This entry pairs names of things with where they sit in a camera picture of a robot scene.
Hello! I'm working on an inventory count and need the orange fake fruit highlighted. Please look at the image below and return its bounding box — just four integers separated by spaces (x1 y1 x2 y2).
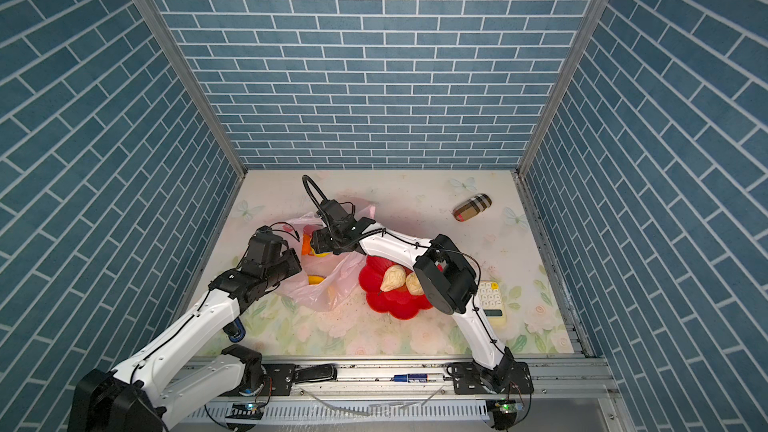
301 234 314 256

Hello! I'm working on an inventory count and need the yellow fake banana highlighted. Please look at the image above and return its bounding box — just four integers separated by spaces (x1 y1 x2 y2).
307 275 325 285

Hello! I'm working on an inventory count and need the pink plastic bag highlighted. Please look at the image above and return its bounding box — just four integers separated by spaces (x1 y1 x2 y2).
276 212 366 312

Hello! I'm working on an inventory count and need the beige fake potato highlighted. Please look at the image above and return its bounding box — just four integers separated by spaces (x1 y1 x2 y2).
380 265 407 292
405 272 425 296

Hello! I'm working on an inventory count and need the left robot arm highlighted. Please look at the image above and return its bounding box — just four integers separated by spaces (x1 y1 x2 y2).
68 249 301 431

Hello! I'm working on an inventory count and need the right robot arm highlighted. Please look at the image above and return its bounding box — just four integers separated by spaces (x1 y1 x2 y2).
311 198 534 395

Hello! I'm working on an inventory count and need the blue stapler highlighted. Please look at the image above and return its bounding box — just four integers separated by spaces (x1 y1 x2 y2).
223 318 246 343

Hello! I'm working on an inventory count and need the red flower-shaped bowl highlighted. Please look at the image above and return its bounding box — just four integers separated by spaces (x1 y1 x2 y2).
359 256 433 321

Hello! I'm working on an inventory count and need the plaid glasses case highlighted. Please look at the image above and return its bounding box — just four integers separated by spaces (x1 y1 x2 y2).
452 193 492 222

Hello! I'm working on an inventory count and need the yellow calculator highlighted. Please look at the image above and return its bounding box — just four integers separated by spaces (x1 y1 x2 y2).
475 280 506 327

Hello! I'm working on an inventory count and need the blue pen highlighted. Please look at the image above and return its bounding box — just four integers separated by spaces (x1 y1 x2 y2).
391 373 429 383

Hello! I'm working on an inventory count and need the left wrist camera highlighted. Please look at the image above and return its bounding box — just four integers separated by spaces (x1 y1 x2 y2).
240 226 288 274

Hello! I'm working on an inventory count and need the aluminium front rail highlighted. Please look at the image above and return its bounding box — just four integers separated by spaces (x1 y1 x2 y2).
104 355 637 432

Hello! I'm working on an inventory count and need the aluminium left corner post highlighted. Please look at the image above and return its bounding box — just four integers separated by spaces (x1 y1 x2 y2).
132 0 247 180

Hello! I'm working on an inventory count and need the aluminium corner post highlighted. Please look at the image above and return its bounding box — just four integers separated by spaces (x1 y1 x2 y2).
517 0 609 177
132 0 247 180

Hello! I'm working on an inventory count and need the aluminium right corner post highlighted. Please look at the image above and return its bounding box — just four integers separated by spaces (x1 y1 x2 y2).
517 0 609 177

